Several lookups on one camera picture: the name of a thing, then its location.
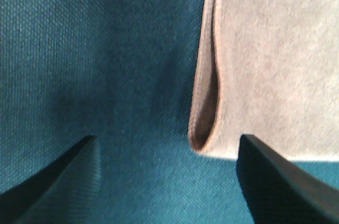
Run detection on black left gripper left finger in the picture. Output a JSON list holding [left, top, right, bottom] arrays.
[[1, 136, 101, 223]]

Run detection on brown towel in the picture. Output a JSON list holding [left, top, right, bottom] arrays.
[[188, 0, 338, 162]]

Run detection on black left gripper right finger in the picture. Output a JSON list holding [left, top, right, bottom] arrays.
[[236, 135, 338, 223]]

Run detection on black table cloth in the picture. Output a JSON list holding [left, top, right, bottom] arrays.
[[1, 0, 338, 223]]

